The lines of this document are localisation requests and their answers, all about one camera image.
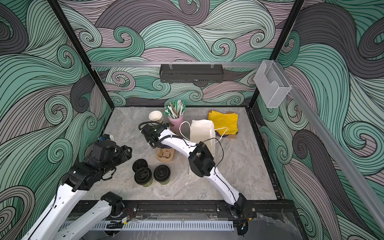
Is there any stack of black cup lids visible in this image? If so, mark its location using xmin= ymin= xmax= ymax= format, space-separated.
xmin=132 ymin=159 xmax=148 ymax=173

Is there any white slotted cable duct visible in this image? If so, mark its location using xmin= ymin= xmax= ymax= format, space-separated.
xmin=91 ymin=220 xmax=235 ymax=232

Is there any stack of green paper cups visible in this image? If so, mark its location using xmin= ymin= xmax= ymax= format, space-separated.
xmin=149 ymin=111 xmax=164 ymax=124

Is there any aluminium rail back wall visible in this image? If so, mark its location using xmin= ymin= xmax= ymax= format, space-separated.
xmin=90 ymin=61 xmax=262 ymax=69

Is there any aluminium rail right wall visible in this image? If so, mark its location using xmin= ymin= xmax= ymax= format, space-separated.
xmin=275 ymin=62 xmax=384 ymax=230

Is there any green paper coffee cup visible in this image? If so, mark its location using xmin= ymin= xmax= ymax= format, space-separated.
xmin=158 ymin=179 xmax=170 ymax=185

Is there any clear acrylic wall holder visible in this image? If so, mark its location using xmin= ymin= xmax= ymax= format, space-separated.
xmin=254 ymin=60 xmax=292 ymax=109

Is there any pink cup holder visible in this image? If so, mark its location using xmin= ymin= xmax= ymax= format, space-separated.
xmin=168 ymin=115 xmax=184 ymax=136

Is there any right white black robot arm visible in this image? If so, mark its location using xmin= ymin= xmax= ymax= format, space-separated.
xmin=138 ymin=121 xmax=247 ymax=218

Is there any black wall-mounted tray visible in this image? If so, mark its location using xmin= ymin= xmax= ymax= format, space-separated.
xmin=160 ymin=65 xmax=224 ymax=83

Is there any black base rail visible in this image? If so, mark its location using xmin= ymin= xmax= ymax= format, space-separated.
xmin=71 ymin=199 xmax=298 ymax=220

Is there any white paper takeout bag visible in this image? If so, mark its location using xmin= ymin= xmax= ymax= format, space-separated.
xmin=179 ymin=120 xmax=228 ymax=157

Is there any brown pulp cup carrier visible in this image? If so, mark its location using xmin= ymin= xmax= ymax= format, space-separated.
xmin=156 ymin=148 xmax=175 ymax=163

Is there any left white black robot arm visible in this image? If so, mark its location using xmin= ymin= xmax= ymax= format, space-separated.
xmin=23 ymin=139 xmax=132 ymax=240

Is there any aluminium rail wall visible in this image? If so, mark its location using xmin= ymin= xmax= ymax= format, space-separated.
xmin=90 ymin=61 xmax=262 ymax=69
xmin=275 ymin=62 xmax=384 ymax=230

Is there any yellow napkin stack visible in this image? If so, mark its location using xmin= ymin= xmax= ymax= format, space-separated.
xmin=208 ymin=111 xmax=239 ymax=136

